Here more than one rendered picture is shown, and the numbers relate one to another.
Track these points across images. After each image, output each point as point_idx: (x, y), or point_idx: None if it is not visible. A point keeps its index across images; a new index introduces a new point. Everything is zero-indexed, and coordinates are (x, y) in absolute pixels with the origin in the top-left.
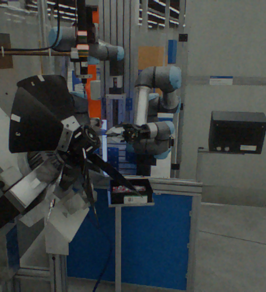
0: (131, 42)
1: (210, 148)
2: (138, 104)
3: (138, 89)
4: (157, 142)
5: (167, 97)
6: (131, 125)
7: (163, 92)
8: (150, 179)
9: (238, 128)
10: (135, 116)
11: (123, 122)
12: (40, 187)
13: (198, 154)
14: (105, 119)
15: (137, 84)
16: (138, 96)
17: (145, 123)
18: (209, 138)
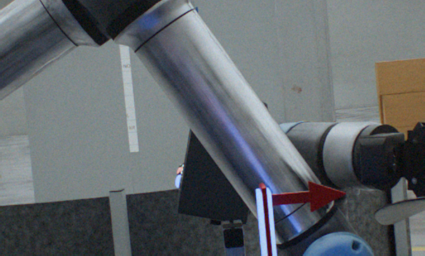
0: None
1: (248, 212)
2: (239, 72)
3: (184, 4)
4: (345, 206)
5: (18, 86)
6: (423, 125)
7: (47, 52)
8: None
9: None
10: (271, 126)
11: (378, 135)
12: None
13: (245, 249)
14: (264, 185)
15: None
16: (207, 33)
17: (359, 126)
18: (216, 189)
